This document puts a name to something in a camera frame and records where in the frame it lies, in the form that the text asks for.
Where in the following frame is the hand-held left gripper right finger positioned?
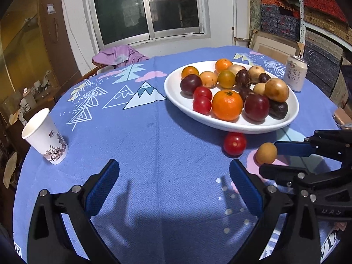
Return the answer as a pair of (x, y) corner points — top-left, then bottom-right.
(229, 159), (322, 264)

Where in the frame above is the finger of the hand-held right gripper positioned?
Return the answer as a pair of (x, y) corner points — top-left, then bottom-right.
(274, 130), (352, 160)
(259, 163), (325, 190)

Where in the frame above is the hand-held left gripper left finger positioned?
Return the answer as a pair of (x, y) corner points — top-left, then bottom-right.
(27, 159), (120, 264)

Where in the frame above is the small tan pepino melon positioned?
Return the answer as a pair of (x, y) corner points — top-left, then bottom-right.
(256, 142), (278, 165)

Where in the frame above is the red cherry tomato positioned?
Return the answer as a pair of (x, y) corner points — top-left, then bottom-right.
(193, 86), (213, 101)
(223, 132), (247, 156)
(192, 96), (212, 115)

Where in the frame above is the dark red plum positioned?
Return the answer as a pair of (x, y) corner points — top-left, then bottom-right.
(244, 93), (270, 122)
(180, 74), (203, 97)

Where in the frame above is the large orange tangerine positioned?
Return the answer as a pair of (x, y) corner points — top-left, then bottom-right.
(211, 90), (244, 121)

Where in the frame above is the large tan pepino melon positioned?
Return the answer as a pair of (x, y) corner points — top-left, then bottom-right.
(247, 65), (266, 84)

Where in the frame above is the yellow-green tangerine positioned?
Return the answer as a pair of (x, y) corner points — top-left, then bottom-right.
(218, 70), (236, 89)

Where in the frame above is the striped orange-tan pepino melon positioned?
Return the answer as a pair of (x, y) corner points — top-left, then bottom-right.
(199, 71), (218, 88)

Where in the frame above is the white oval plate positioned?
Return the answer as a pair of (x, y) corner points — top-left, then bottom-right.
(164, 60), (300, 134)

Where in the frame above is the yellow-orange tangerine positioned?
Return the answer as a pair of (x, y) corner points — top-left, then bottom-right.
(181, 66), (200, 80)

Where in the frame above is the brown paper package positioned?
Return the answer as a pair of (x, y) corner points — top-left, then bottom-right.
(333, 107), (352, 130)

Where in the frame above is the blue printed tablecloth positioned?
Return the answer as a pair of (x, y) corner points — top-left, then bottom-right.
(12, 46), (344, 264)

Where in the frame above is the white drink can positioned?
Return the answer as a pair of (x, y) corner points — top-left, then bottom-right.
(283, 54), (308, 92)

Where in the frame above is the white printed paper cup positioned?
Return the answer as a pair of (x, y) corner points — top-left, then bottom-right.
(21, 108), (68, 165)

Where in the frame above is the wooden chair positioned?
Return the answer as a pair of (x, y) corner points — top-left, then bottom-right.
(81, 63), (116, 81)

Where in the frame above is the white metal shelf rack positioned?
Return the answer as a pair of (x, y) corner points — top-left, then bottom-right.
(295, 0), (352, 44)

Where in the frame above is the purple garment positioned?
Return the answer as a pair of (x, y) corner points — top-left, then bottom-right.
(92, 45), (150, 67)

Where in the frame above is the white leaning board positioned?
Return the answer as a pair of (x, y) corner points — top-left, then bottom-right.
(234, 0), (251, 46)

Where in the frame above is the green marbled board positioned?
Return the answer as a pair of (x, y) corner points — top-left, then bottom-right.
(247, 0), (262, 31)

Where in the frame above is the wooden glass-door cabinet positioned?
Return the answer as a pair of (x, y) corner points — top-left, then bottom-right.
(0, 0), (83, 132)

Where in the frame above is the sliding glass window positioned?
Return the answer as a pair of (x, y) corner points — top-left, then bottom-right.
(82, 0), (212, 48)

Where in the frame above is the wooden picture frame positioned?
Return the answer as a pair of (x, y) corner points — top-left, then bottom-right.
(249, 30), (303, 61)

